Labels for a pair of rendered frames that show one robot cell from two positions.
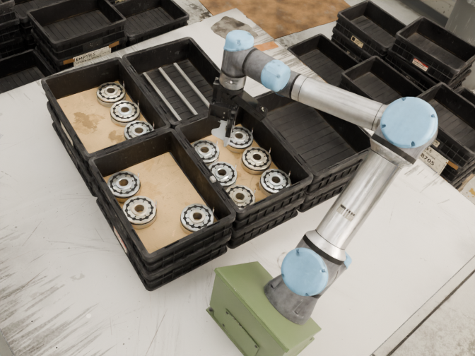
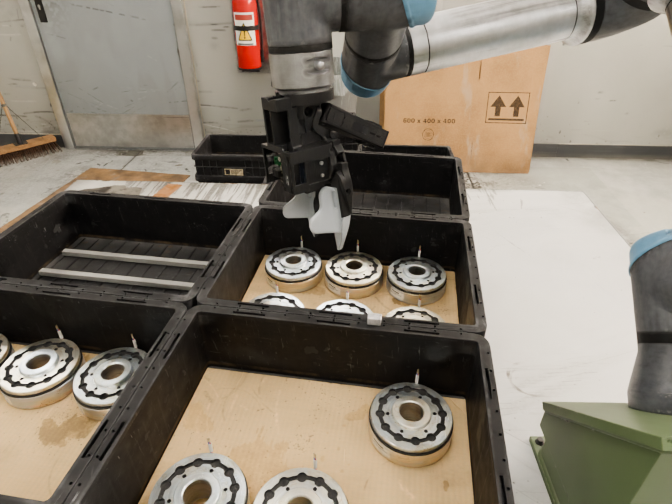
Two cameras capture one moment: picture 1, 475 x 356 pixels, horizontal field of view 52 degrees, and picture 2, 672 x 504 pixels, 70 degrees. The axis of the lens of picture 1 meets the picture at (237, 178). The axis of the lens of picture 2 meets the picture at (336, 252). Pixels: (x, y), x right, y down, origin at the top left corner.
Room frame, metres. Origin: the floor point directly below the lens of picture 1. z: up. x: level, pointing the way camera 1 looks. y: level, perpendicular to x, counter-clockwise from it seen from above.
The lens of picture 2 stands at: (0.58, 0.41, 1.35)
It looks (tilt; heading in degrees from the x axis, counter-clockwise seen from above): 33 degrees down; 322
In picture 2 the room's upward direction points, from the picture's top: straight up
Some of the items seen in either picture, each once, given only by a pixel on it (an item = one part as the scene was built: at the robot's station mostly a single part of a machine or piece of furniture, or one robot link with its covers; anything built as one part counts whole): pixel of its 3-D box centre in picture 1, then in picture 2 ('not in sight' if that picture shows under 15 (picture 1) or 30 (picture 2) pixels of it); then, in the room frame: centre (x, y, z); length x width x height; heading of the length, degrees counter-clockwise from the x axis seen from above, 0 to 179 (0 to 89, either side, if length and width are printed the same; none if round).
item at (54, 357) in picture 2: (124, 109); (39, 362); (1.20, 0.44, 0.86); 0.05 x 0.05 x 0.01
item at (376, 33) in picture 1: (367, 45); (241, 176); (2.69, -0.63, 0.31); 0.40 x 0.30 x 0.34; 49
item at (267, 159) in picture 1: (256, 158); (353, 268); (1.11, -0.05, 0.86); 0.10 x 0.10 x 0.01
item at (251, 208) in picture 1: (242, 154); (349, 262); (1.06, 0.00, 0.92); 0.40 x 0.30 x 0.02; 43
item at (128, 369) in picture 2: (138, 131); (113, 372); (1.12, 0.36, 0.86); 0.05 x 0.05 x 0.01
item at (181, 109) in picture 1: (182, 90); (124, 265); (1.35, 0.27, 0.87); 0.40 x 0.30 x 0.11; 43
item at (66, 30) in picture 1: (82, 51); not in sight; (2.02, 0.95, 0.37); 0.40 x 0.30 x 0.45; 139
